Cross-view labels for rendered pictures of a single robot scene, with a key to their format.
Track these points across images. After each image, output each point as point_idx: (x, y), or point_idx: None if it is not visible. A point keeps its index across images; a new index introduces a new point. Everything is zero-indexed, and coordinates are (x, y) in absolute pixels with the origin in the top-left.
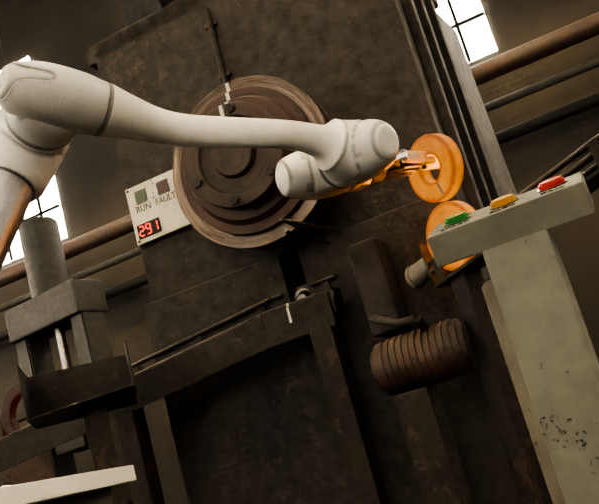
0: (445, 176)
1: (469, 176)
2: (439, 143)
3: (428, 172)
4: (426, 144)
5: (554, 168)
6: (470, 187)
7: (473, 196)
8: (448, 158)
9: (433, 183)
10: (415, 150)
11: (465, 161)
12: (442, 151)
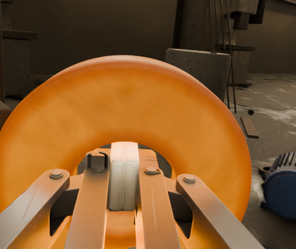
0: (182, 248)
1: (1, 53)
2: (228, 145)
3: (76, 168)
4: (163, 112)
5: None
6: None
7: None
8: (232, 208)
9: (114, 242)
10: (88, 99)
11: (1, 22)
12: (223, 176)
